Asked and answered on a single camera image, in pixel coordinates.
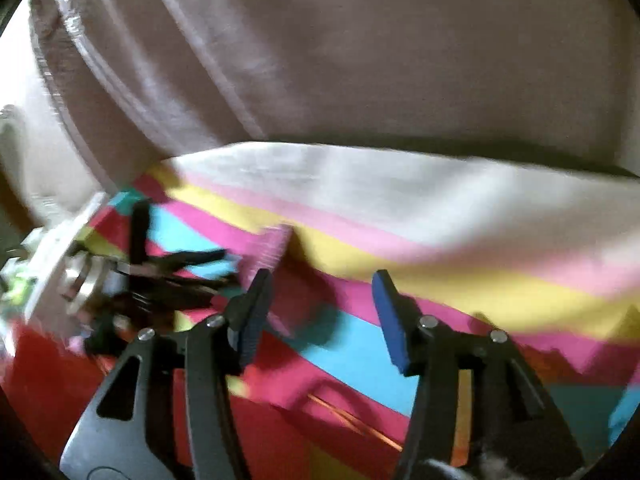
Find red plastic container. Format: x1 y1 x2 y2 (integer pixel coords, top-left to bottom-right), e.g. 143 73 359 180
0 310 407 480

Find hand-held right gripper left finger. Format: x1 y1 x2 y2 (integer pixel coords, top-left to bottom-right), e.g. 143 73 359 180
60 268 275 480

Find colourful striped blanket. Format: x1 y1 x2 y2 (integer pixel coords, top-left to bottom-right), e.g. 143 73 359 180
80 142 640 480

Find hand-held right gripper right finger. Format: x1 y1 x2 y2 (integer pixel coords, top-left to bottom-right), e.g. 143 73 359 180
372 269 586 480

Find pink ribbed cloth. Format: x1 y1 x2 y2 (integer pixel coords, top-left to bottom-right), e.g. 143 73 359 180
239 224 295 289

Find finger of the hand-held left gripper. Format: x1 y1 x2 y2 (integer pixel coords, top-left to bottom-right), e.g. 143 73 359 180
127 199 228 277
120 279 241 322

